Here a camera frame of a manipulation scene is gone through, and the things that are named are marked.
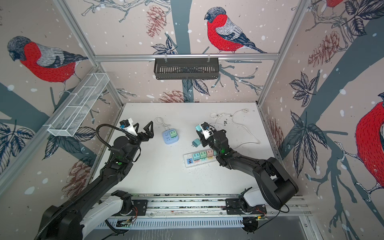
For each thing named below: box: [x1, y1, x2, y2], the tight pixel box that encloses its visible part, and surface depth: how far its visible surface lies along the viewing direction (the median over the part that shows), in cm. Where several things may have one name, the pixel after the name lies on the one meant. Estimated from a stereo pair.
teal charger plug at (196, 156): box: [193, 152, 201, 161], surface depth 87 cm
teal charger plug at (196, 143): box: [191, 138, 201, 148], surface depth 97 cm
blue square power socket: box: [163, 128, 180, 145], surface depth 99 cm
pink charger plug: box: [206, 150, 214, 157], surface depth 87 cm
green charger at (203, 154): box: [199, 151, 207, 159], surface depth 87 cm
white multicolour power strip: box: [183, 149, 218, 168], surface depth 88 cm
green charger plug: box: [169, 130, 178, 138], surface depth 97 cm
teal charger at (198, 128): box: [195, 124, 203, 132], surface depth 85 cm
